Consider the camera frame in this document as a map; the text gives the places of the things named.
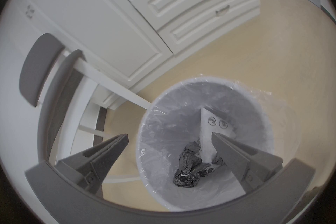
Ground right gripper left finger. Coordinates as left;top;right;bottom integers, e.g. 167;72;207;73
56;133;130;197

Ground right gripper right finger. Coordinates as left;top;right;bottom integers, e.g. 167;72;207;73
211;132;284;196

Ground white printed paper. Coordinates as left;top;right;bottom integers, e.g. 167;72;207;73
198;107;238;166

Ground black plastic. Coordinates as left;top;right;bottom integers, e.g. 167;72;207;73
173;139;227;188

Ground clear plastic bag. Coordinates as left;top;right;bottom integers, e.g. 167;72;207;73
136;73;301;211

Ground white trash bin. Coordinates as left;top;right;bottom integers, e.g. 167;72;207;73
136;76;275;211

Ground white chair dark grey cushions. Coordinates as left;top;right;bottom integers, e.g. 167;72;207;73
19;33;153;184

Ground white wardrobe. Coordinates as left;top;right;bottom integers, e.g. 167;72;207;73
16;0;261;110

